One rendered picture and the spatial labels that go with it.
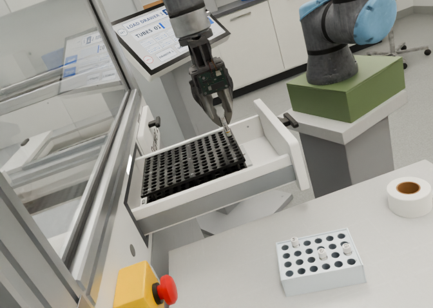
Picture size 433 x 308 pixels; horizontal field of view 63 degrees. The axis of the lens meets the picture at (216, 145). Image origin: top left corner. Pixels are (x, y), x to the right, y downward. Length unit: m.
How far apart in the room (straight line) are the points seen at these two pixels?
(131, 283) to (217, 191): 0.25
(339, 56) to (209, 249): 0.65
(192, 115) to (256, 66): 2.17
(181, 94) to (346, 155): 0.90
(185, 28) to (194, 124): 1.11
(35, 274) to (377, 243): 0.52
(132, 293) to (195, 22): 0.48
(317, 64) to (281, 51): 2.85
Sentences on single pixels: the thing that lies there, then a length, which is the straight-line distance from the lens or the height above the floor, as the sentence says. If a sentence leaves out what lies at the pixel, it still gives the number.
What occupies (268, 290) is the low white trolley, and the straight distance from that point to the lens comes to 0.63.
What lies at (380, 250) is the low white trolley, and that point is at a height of 0.76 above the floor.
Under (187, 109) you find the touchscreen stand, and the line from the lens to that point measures 1.75.
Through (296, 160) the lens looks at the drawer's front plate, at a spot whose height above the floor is 0.89.
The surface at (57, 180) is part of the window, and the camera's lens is 0.51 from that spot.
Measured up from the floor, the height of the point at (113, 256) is 0.93.
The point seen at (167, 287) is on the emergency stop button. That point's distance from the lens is 0.52.
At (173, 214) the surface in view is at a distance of 0.70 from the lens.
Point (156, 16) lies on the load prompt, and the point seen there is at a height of 1.15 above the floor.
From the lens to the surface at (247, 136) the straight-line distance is 0.91.
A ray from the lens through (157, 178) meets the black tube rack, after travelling 0.76.
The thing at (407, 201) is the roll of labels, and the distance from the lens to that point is 0.69.
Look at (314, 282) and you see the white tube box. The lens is 0.60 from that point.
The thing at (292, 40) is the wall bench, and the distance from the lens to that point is 3.95.
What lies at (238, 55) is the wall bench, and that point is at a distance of 3.78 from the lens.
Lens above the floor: 1.23
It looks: 25 degrees down
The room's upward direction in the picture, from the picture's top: 20 degrees counter-clockwise
